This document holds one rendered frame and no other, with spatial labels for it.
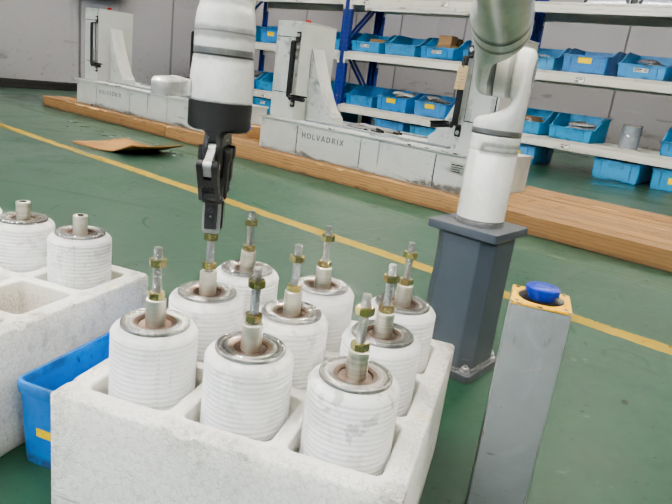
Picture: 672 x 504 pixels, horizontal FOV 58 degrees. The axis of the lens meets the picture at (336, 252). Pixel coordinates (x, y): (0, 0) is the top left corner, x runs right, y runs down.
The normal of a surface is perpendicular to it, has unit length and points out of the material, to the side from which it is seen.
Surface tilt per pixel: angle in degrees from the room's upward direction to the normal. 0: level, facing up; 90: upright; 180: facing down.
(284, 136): 90
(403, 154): 90
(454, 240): 90
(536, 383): 90
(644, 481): 0
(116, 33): 68
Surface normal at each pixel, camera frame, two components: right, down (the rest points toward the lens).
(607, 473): 0.12, -0.95
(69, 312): 0.93, 0.21
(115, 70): -0.64, 0.14
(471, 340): 0.09, 0.29
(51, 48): 0.76, 0.27
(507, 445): -0.30, 0.23
